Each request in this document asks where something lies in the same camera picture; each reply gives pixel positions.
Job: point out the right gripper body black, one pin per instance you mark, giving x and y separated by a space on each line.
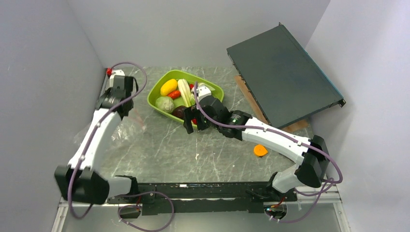
213 124

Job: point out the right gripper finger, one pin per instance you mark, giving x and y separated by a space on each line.
201 121
188 117

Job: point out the green toy celery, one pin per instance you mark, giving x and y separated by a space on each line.
185 92

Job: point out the clear zip top bag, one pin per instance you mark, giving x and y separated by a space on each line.
127 131

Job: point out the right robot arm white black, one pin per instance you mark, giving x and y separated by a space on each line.
309 155

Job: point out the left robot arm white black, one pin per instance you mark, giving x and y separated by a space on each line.
80 180

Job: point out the white toy cauliflower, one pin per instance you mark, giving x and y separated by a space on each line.
201 84

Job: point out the green toy cabbage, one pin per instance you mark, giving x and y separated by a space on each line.
165 104

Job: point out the green plastic tray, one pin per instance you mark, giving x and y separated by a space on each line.
178 74

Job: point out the orange toy slice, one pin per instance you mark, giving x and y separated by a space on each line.
260 151

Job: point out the dark grey metal case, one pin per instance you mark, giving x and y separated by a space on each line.
283 79

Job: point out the wooden board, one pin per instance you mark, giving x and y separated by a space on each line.
295 127

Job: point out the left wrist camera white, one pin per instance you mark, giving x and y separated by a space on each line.
112 74

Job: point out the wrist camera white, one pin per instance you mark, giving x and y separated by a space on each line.
112 74
202 92

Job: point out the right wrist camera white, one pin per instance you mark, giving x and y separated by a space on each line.
202 92

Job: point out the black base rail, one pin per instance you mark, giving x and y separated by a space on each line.
251 197

